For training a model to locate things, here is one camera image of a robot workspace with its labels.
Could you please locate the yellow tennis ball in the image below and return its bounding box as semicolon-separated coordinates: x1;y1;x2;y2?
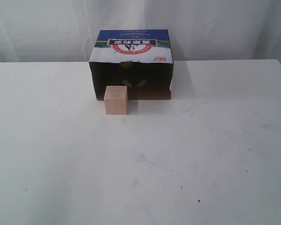
120;61;133;69

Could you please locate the light wooden cube block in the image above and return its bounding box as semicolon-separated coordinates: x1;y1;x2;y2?
104;86;128;115

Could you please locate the blue white milk carton box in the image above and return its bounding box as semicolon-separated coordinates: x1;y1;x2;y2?
89;29;174;100

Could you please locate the white backdrop curtain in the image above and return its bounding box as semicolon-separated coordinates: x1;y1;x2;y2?
0;0;281;63

